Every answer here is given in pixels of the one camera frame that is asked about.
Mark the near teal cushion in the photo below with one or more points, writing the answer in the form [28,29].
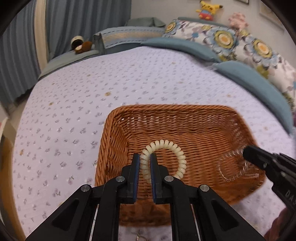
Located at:
[259,87]

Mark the right floral pillow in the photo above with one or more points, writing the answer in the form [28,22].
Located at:
[268,63]

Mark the left floral pillow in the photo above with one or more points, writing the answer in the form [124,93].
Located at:
[221,40]

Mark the yellow Pikachu plush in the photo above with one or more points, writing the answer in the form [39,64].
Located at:
[208,11]

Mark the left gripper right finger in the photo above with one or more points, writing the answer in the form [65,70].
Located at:
[197,213]

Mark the butterfly picture frame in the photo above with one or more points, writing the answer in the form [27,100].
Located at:
[267,13]

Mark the crown picture frame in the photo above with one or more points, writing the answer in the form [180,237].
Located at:
[244,1]

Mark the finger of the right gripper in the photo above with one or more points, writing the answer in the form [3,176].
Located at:
[260,158]

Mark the person's hand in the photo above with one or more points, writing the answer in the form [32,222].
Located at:
[278,225]

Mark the folded blue striped blanket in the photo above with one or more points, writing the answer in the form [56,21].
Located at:
[114,40]

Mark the teal cushion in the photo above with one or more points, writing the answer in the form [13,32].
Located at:
[259,87]
[195,49]

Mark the far teal cushion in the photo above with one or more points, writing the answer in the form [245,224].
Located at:
[195,49]

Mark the brown plush toy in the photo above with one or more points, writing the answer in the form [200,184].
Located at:
[79,45]

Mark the wooden side table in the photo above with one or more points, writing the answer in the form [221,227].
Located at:
[11,228]

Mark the brown wicker basket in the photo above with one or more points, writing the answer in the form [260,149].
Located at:
[201,144]

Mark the floral pillow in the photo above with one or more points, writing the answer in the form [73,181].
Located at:
[221,40]
[268,63]

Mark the green folded cloth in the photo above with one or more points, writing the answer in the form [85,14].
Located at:
[145,22]

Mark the blue curtain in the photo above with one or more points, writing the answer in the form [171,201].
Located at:
[42,30]

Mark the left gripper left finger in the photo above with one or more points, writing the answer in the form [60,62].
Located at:
[92,213]

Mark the pink plush toy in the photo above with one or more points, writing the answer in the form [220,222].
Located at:
[237,21]

